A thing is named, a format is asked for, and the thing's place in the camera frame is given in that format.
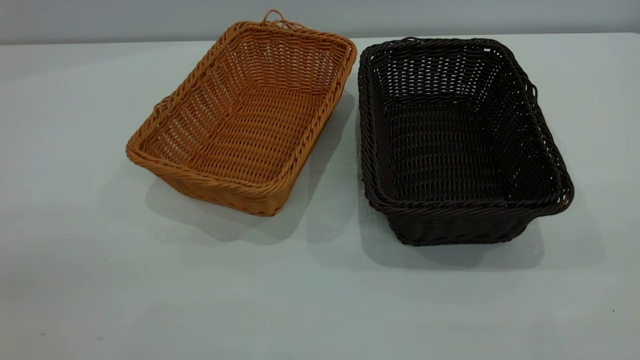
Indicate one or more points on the light brown wicker basket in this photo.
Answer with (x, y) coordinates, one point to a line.
(240, 125)

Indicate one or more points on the dark brown wicker basket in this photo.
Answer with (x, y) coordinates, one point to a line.
(450, 150)

